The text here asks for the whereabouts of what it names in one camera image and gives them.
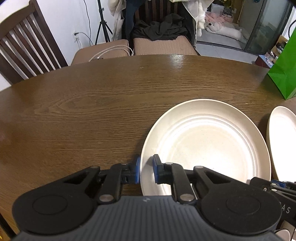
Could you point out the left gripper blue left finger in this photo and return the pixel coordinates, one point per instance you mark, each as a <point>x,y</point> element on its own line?
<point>131,171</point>

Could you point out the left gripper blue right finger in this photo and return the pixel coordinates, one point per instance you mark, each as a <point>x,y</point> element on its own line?
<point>162,171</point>

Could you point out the cream plate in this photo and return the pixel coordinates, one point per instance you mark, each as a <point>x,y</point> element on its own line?
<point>281,143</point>
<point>209,133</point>

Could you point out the green paper bag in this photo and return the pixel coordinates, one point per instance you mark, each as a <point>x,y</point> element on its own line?
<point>283,72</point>

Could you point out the chair with clothes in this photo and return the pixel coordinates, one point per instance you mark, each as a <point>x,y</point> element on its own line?
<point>159,27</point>

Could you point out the studio light on stand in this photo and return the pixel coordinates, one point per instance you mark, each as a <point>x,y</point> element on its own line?
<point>102,25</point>

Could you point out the white plush toy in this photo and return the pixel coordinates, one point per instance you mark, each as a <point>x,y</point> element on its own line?
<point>218,28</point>

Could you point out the dark wooden chair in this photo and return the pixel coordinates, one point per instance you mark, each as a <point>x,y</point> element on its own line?
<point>28,47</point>

